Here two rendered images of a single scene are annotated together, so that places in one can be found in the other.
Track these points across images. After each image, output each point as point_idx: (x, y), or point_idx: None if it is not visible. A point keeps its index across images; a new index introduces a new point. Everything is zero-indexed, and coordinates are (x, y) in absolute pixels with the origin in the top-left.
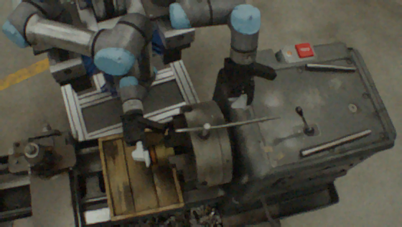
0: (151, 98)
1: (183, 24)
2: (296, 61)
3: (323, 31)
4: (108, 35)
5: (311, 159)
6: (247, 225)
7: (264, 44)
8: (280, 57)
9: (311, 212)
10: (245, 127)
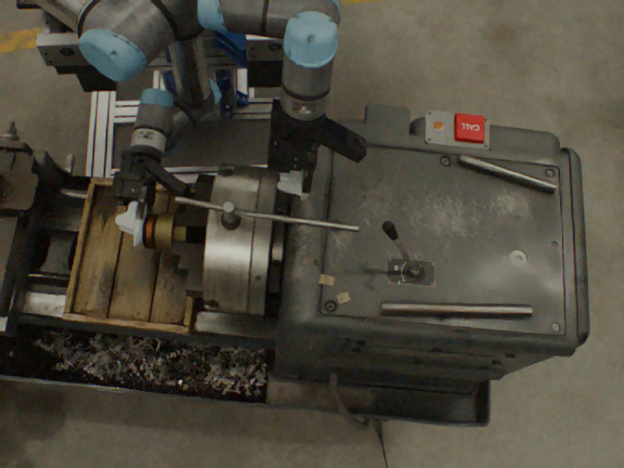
0: (240, 141)
1: (214, 20)
2: (446, 144)
3: (606, 110)
4: (111, 8)
5: (398, 323)
6: (305, 406)
7: (482, 105)
8: (419, 127)
9: (457, 430)
10: (305, 230)
